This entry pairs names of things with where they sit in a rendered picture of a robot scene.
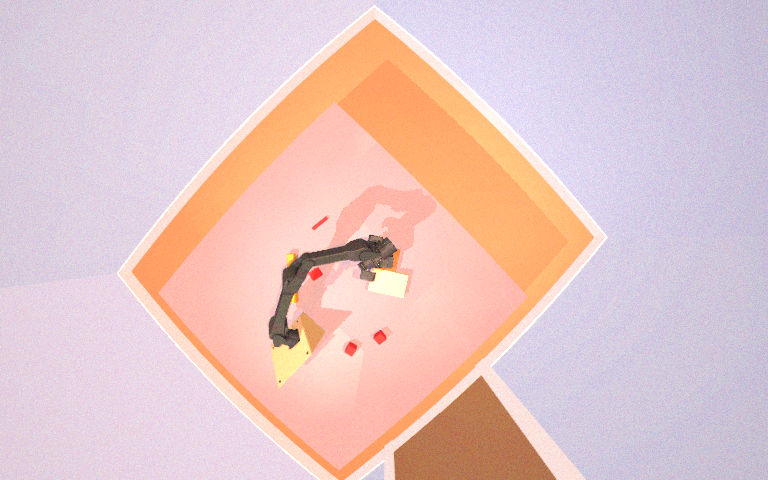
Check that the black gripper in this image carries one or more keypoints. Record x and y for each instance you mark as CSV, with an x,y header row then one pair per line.
x,y
367,275

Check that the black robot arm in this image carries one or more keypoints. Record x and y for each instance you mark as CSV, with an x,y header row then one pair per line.
x,y
296,273

